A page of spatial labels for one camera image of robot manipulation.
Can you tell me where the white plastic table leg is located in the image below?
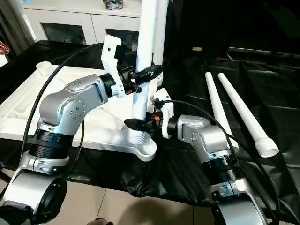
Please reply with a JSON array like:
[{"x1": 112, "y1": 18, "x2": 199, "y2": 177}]
[
  {"x1": 152, "y1": 0, "x2": 168, "y2": 90},
  {"x1": 128, "y1": 0, "x2": 158, "y2": 144},
  {"x1": 217, "y1": 73, "x2": 280, "y2": 158},
  {"x1": 205, "y1": 72, "x2": 240, "y2": 153}
]

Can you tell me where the white plastic table top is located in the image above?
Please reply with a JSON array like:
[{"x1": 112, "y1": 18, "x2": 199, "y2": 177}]
[{"x1": 0, "y1": 61, "x2": 165, "y2": 163}]

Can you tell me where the black plastic mat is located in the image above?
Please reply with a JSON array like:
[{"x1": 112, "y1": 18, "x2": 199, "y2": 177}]
[{"x1": 0, "y1": 40, "x2": 300, "y2": 221}]

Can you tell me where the dark object on cabinet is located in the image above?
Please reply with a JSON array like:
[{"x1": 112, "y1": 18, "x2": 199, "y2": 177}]
[{"x1": 104, "y1": 0, "x2": 127, "y2": 11}]

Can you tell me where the white sideboard with glass doors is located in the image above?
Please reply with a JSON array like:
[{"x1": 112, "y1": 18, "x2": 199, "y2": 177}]
[{"x1": 23, "y1": 0, "x2": 162, "y2": 52}]

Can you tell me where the long black bar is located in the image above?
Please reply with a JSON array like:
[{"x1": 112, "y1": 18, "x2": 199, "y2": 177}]
[{"x1": 227, "y1": 46, "x2": 300, "y2": 60}]

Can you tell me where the grey curtain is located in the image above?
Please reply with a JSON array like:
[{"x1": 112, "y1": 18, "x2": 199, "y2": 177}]
[{"x1": 0, "y1": 0, "x2": 37, "y2": 54}]

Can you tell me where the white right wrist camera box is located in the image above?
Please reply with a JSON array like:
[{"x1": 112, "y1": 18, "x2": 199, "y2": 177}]
[{"x1": 150, "y1": 96, "x2": 175, "y2": 139}]

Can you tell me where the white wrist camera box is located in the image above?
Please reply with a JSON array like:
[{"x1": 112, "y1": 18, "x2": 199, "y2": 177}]
[
  {"x1": 100, "y1": 35, "x2": 124, "y2": 98},
  {"x1": 150, "y1": 96, "x2": 175, "y2": 139}
]

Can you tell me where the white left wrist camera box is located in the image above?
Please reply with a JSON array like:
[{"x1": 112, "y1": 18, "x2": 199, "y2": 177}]
[{"x1": 100, "y1": 35, "x2": 124, "y2": 98}]

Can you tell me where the red wire basket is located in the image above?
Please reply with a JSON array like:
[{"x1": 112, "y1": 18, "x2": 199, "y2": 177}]
[{"x1": 0, "y1": 41, "x2": 9, "y2": 56}]

